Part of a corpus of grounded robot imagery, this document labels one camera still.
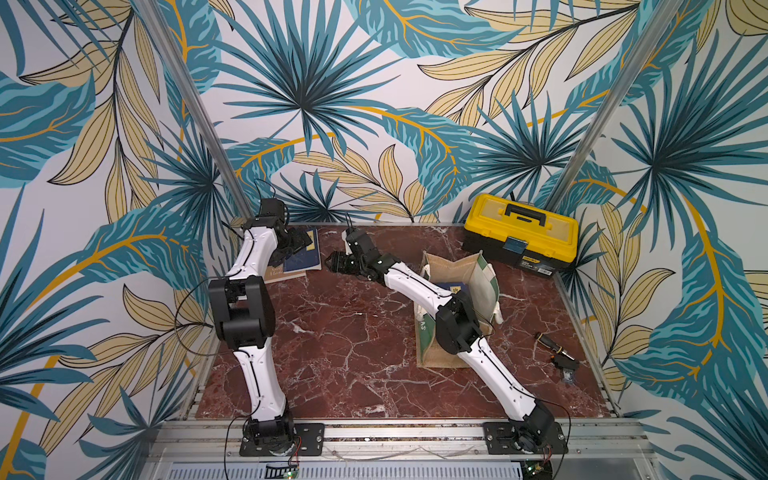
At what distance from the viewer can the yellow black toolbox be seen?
0.96 metres

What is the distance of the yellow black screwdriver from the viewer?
887 millimetres

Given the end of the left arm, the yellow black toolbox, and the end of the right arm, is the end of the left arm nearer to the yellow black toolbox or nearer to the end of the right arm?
the end of the right arm

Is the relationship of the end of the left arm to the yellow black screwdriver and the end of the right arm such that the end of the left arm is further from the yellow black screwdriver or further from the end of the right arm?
the yellow black screwdriver

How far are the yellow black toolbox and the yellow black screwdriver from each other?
9.3 inches

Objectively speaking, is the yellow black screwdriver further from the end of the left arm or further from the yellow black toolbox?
the end of the left arm
